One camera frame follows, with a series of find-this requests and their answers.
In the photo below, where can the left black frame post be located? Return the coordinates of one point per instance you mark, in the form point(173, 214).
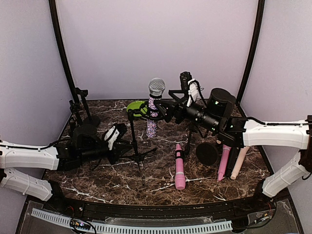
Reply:
point(61, 48)

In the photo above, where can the pink microphone front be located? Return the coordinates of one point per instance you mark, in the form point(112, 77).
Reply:
point(180, 180)

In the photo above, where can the pink microphone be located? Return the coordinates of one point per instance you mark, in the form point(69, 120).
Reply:
point(180, 180)
point(223, 162)

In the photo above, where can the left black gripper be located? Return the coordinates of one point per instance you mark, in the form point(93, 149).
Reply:
point(117, 152)

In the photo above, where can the green plate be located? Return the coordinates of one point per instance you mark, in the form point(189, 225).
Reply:
point(139, 108)

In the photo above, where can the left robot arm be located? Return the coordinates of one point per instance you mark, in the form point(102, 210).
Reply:
point(64, 155)

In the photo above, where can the black round-base mic stand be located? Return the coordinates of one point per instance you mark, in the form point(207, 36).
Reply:
point(90, 119)

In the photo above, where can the black frame post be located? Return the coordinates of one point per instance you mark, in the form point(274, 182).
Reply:
point(252, 51)
point(61, 48)

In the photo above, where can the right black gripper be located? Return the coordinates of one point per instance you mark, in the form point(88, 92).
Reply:
point(180, 106)

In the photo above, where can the white cable duct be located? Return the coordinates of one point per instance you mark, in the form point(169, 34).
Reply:
point(131, 226)

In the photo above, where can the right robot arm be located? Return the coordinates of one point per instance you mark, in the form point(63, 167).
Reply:
point(240, 132)

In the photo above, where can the right black frame post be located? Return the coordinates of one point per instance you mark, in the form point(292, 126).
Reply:
point(252, 51)

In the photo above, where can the black empty mic stand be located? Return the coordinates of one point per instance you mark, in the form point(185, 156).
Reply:
point(192, 129)

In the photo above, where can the black microphone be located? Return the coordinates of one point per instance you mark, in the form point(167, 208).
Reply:
point(231, 161)

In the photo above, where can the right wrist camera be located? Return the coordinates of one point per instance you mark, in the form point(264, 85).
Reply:
point(190, 86)

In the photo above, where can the purple glitter microphone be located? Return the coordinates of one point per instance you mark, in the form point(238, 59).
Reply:
point(156, 89)

